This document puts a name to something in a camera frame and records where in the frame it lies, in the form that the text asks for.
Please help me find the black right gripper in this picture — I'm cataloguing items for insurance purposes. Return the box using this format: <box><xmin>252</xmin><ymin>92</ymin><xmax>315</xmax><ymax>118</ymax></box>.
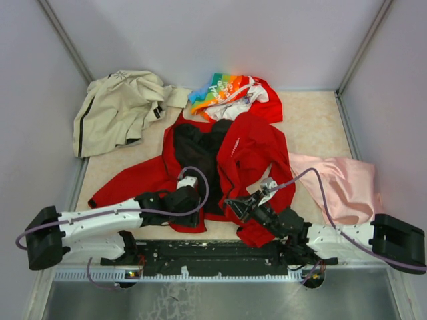
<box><xmin>226</xmin><ymin>189</ymin><xmax>285</xmax><ymax>239</ymax></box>

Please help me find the red jacket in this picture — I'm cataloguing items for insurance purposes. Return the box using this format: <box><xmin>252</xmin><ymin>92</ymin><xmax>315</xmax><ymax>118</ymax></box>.
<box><xmin>88</xmin><ymin>113</ymin><xmax>292</xmax><ymax>247</ymax></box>

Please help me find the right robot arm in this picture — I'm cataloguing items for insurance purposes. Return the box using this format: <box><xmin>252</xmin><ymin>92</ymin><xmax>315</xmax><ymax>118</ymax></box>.
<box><xmin>225</xmin><ymin>191</ymin><xmax>426</xmax><ymax>275</ymax></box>

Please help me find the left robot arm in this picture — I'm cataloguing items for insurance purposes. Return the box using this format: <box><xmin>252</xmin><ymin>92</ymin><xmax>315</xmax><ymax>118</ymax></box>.
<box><xmin>23</xmin><ymin>185</ymin><xmax>205</xmax><ymax>271</ymax></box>

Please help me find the beige jacket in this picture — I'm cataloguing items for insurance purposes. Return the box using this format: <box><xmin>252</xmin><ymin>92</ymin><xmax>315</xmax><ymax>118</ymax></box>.
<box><xmin>73</xmin><ymin>70</ymin><xmax>191</xmax><ymax>158</ymax></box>

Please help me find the pink satin cloth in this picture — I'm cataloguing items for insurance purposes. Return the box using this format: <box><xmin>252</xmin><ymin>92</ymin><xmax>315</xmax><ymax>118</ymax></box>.
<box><xmin>289</xmin><ymin>153</ymin><xmax>384</xmax><ymax>225</ymax></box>

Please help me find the rainbow white red garment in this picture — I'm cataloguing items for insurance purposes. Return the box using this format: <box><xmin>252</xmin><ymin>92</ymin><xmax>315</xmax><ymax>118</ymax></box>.
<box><xmin>188</xmin><ymin>73</ymin><xmax>283</xmax><ymax>124</ymax></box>

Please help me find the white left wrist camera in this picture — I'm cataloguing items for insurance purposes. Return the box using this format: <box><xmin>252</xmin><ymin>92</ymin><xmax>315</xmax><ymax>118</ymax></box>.
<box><xmin>177</xmin><ymin>175</ymin><xmax>198</xmax><ymax>189</ymax></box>

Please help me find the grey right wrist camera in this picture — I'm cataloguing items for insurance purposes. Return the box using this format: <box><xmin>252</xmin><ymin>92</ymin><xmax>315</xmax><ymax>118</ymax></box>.
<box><xmin>258</xmin><ymin>177</ymin><xmax>278</xmax><ymax>206</ymax></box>

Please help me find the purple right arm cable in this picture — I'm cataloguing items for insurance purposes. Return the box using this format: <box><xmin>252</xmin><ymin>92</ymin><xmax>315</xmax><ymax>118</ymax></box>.
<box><xmin>266</xmin><ymin>167</ymin><xmax>427</xmax><ymax>287</ymax></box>

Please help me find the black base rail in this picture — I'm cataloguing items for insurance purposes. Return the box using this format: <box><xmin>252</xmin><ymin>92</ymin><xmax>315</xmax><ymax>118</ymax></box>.
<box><xmin>101</xmin><ymin>240</ymin><xmax>320</xmax><ymax>276</ymax></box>

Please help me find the white slotted cable duct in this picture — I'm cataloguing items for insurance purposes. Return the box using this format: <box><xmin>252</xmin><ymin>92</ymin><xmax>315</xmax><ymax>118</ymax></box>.
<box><xmin>53</xmin><ymin>266</ymin><xmax>310</xmax><ymax>283</ymax></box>

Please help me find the left aluminium frame post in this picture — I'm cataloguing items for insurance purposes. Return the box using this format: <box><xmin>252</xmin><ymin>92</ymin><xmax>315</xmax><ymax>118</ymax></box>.
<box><xmin>36</xmin><ymin>0</ymin><xmax>94</xmax><ymax>84</ymax></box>

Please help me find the aluminium frame post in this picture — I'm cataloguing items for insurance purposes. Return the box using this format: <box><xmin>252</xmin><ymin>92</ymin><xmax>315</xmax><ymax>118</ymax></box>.
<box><xmin>36</xmin><ymin>0</ymin><xmax>94</xmax><ymax>84</ymax></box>
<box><xmin>335</xmin><ymin>0</ymin><xmax>394</xmax><ymax>98</ymax></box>

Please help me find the right aluminium frame post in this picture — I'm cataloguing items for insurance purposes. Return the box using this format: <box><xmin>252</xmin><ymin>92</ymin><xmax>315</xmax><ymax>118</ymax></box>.
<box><xmin>335</xmin><ymin>0</ymin><xmax>394</xmax><ymax>98</ymax></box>

